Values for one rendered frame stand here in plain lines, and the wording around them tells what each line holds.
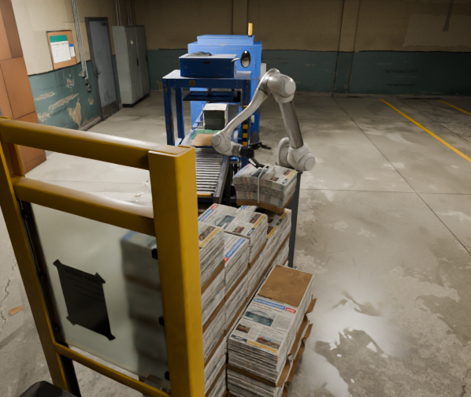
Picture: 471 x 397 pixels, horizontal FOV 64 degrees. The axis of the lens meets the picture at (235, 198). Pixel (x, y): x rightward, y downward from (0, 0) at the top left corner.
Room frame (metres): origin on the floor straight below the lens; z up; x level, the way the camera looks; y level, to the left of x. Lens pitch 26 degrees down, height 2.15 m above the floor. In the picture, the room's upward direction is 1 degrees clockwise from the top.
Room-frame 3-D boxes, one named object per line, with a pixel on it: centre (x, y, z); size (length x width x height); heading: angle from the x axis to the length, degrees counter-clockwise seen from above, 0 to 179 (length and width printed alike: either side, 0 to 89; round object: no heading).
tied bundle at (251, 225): (1.98, 0.03, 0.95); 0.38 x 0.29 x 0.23; 67
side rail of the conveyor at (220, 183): (3.48, 0.12, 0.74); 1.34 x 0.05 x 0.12; 177
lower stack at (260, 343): (1.77, -0.25, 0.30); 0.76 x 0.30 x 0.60; 155
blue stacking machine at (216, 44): (7.22, 0.10, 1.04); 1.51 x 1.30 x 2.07; 177
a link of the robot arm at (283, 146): (2.92, -0.42, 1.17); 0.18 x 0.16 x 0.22; 27
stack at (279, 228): (2.09, -0.02, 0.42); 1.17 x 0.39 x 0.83; 155
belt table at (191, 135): (4.52, 0.31, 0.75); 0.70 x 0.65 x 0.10; 177
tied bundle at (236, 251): (1.70, 0.15, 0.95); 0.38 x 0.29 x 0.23; 64
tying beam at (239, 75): (4.51, 0.31, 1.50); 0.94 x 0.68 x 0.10; 87
